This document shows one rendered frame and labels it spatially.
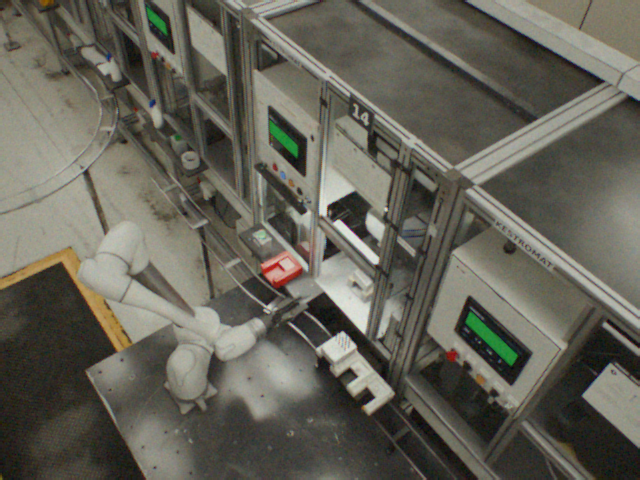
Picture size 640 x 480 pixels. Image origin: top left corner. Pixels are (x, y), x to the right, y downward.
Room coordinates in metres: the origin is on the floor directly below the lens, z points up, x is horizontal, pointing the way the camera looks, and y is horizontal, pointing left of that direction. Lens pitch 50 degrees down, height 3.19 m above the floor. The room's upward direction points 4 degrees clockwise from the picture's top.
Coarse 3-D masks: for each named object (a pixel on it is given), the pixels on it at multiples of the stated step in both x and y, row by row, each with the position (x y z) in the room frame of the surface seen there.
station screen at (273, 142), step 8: (272, 120) 1.87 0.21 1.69; (280, 128) 1.83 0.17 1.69; (272, 136) 1.88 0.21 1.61; (288, 136) 1.79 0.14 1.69; (272, 144) 1.88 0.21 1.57; (280, 144) 1.83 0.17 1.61; (296, 144) 1.75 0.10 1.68; (280, 152) 1.83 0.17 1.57; (288, 152) 1.79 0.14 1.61; (288, 160) 1.79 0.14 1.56; (296, 160) 1.75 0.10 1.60; (296, 168) 1.75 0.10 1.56
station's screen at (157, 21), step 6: (144, 0) 2.70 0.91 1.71; (150, 6) 2.65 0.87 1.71; (150, 12) 2.66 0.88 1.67; (156, 12) 2.61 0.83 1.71; (150, 18) 2.68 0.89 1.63; (156, 18) 2.62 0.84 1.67; (162, 18) 2.56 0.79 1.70; (150, 24) 2.69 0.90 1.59; (156, 24) 2.63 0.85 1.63; (162, 24) 2.57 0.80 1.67; (156, 30) 2.64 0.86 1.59; (162, 30) 2.58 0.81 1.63; (162, 36) 2.59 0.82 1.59; (168, 42) 2.55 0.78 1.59
